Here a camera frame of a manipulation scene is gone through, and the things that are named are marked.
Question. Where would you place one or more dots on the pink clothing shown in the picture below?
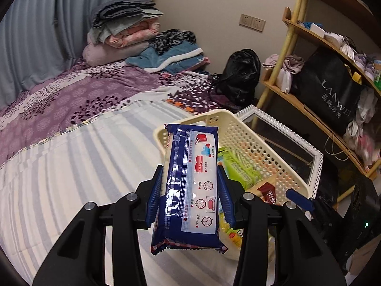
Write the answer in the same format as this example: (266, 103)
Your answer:
(290, 65)

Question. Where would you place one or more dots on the grey-blue curtain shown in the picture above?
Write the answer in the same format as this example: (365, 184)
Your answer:
(35, 35)

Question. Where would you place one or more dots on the blue white striped cloth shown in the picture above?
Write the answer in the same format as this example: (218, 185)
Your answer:
(74, 169)

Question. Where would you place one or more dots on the black shopping bag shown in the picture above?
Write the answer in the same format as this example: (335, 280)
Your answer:
(327, 95)

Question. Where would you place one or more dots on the mauve folded quilt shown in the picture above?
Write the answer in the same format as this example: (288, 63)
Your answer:
(110, 53)

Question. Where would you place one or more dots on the blue fleece blanket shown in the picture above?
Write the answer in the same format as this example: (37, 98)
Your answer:
(172, 59)

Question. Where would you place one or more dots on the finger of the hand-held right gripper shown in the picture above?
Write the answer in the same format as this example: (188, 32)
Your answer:
(297, 198)

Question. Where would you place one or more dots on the white plastic bag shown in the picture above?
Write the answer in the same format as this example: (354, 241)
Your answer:
(361, 116)

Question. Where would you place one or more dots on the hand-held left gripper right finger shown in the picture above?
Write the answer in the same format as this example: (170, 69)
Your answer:
(224, 196)

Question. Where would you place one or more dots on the beige wall socket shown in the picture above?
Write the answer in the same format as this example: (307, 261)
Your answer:
(259, 24)
(246, 20)

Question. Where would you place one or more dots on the purple floral bedsheet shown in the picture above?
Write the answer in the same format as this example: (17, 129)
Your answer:
(89, 95)

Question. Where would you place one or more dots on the white sneaker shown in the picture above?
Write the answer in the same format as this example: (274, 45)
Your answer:
(355, 55)
(335, 39)

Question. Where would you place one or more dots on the leopard print cloth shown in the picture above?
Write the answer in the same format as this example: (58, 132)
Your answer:
(172, 38)

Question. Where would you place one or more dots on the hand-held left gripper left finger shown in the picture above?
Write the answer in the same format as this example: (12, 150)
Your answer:
(156, 196)

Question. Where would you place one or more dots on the dark blue cracker packet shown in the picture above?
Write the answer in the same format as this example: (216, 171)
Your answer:
(190, 184)

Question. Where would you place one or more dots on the small green cracker packet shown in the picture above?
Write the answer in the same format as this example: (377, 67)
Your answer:
(238, 166)

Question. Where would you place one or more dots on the folded grey blanket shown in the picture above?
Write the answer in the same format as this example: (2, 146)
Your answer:
(125, 10)

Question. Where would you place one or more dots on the white framed mirror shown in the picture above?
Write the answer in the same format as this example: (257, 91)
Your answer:
(291, 155)

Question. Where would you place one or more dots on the beige waffle packet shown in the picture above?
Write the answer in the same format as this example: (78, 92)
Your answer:
(266, 192)

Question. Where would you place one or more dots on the folded pink quilt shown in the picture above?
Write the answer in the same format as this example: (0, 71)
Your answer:
(131, 37)

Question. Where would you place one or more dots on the cream perforated plastic basket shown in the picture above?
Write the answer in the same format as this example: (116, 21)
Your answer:
(259, 143)

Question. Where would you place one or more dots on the black backpack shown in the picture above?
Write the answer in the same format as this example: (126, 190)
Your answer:
(238, 74)

